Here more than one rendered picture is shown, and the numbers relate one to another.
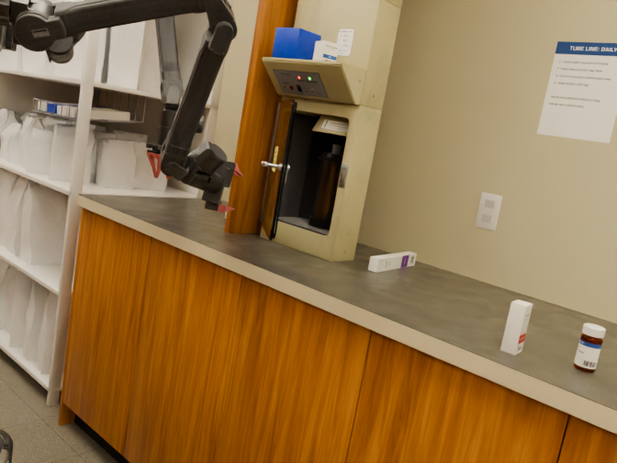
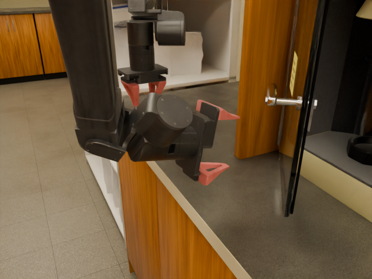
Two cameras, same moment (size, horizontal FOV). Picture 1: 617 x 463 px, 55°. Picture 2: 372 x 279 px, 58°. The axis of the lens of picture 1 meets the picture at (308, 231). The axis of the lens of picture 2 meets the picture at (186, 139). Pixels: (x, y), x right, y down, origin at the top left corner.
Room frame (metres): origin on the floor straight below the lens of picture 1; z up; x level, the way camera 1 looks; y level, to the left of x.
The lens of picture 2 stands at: (1.14, 0.07, 1.39)
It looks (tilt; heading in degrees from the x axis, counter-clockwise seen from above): 26 degrees down; 23
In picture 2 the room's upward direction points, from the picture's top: straight up
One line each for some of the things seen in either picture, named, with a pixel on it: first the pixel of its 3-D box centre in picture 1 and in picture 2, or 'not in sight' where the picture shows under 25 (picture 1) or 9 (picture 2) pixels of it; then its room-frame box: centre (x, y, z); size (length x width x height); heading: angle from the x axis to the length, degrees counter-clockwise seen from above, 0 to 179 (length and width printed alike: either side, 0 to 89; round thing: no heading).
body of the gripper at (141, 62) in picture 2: (166, 139); (141, 60); (1.81, 0.47, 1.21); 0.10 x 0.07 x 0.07; 143
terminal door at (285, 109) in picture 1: (276, 166); (295, 89); (1.80, 0.13, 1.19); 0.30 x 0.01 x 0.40; 11
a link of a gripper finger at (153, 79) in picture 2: not in sight; (147, 90); (1.81, 0.46, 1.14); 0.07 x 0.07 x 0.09; 53
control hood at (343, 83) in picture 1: (309, 80); not in sight; (1.82, 0.07, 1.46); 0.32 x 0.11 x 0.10; 50
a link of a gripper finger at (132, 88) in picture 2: (162, 163); (140, 91); (1.80, 0.47, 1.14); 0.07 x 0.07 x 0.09; 53
